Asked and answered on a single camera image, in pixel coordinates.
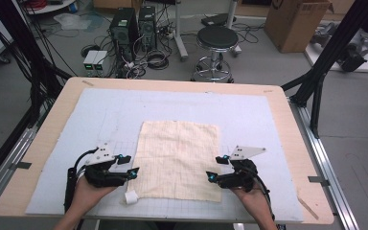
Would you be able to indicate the clear plastic bag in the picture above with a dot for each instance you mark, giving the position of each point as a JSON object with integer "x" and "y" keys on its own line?
{"x": 72, "y": 21}

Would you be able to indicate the white board with machine parts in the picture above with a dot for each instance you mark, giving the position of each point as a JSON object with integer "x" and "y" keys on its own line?
{"x": 348, "y": 54}

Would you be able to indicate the black round stool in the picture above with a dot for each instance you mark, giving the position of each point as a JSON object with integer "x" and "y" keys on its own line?
{"x": 217, "y": 38}

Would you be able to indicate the beige tape strip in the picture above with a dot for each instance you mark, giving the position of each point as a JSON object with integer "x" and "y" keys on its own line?
{"x": 307, "y": 207}

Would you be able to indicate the black metal frame strut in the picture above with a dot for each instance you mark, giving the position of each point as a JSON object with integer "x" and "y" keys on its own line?
{"x": 329, "y": 54}
{"x": 22, "y": 41}

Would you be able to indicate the white power supply unit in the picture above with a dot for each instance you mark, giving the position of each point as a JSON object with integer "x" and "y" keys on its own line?
{"x": 89, "y": 60}
{"x": 100, "y": 60}

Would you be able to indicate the aluminium rail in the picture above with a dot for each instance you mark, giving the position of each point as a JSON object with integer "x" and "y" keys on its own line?
{"x": 9, "y": 159}
{"x": 326, "y": 159}

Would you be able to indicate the white table leg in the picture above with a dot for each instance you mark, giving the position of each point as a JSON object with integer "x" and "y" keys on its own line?
{"x": 179, "y": 32}
{"x": 233, "y": 19}

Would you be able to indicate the brown cardboard box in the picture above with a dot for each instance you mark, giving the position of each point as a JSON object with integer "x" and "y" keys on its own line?
{"x": 294, "y": 25}

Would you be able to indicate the person's right hand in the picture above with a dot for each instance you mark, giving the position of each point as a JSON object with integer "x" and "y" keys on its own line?
{"x": 255, "y": 201}

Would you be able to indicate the person's left hand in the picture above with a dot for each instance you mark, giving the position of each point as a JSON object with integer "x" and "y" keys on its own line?
{"x": 86, "y": 198}

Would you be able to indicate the white foam mat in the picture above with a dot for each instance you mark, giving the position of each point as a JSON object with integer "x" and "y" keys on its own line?
{"x": 172, "y": 102}

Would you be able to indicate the black computer tower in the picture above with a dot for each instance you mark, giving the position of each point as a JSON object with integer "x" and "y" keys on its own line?
{"x": 147, "y": 27}
{"x": 123, "y": 30}

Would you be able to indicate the flat black case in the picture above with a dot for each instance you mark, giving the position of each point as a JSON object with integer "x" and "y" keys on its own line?
{"x": 217, "y": 19}

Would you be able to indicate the cream towel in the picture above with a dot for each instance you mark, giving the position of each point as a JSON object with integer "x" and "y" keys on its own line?
{"x": 179, "y": 159}

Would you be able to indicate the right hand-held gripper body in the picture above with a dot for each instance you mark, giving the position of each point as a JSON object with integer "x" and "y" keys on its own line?
{"x": 241, "y": 179}

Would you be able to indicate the grey tape strip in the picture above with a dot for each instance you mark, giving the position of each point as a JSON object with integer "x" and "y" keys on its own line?
{"x": 21, "y": 165}
{"x": 318, "y": 180}

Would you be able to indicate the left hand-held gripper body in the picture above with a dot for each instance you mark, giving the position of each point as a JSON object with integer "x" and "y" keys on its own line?
{"x": 102, "y": 174}

